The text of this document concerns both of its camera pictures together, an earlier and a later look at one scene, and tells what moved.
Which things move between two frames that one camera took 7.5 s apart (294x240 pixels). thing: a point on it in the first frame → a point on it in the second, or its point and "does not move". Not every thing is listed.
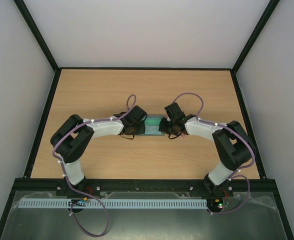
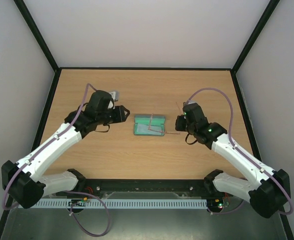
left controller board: [77, 202] does not move
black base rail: [145, 185] does not move
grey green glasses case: [152, 124] does not move
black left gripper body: [137, 130] → [103, 119]
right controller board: [215, 204] does not move
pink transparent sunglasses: [183, 135] → [159, 131]
